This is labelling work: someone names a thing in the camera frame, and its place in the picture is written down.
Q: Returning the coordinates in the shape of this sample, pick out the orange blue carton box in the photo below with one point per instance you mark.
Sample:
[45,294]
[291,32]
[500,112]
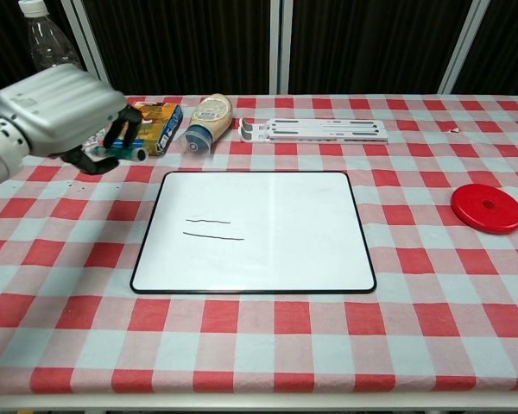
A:
[159,125]

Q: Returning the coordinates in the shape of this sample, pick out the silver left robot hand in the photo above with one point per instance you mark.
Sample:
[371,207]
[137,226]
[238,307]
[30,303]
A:
[56,112]

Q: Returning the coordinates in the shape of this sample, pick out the dark partition panel white frame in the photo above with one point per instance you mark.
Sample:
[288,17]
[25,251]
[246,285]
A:
[362,43]
[513,43]
[177,43]

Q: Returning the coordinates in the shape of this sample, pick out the green white marker pen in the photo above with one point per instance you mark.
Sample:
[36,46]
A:
[131,153]

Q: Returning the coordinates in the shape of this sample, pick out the beige squeeze sauce bottle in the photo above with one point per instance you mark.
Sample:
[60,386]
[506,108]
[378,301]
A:
[211,118]

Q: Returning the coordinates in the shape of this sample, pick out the white drawing board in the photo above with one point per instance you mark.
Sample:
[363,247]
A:
[285,241]

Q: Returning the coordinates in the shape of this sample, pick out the red white checkered tablecloth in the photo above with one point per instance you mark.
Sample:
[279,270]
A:
[259,336]

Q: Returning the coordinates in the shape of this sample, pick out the white folding stand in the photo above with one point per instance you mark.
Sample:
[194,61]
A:
[319,129]

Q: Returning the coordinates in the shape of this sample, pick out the red plastic disc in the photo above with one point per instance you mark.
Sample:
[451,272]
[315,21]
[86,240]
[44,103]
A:
[483,211]

